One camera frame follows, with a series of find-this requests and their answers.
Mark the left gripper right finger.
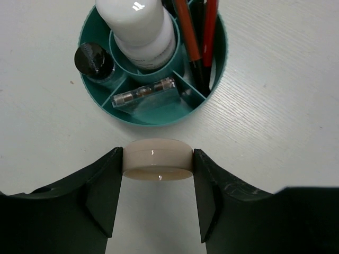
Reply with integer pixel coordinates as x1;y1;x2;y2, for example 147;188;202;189
193;149;338;253

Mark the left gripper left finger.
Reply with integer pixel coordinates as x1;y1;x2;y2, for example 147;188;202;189
1;147;123;253

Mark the round beige compact jar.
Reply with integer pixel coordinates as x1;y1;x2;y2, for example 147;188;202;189
122;138;193;181

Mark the eyeshadow palette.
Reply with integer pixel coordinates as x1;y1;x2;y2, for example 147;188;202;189
111;77;180;115

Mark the small clear black-capped bottle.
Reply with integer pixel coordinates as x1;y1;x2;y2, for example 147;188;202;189
74;42;115;84

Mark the white pink blue bottle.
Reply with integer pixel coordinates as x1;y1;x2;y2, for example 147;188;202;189
95;0;176;71

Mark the black makeup tube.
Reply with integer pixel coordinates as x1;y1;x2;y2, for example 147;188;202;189
162;0;175;16

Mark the teal round organizer container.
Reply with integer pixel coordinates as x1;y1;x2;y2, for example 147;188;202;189
78;0;228;128

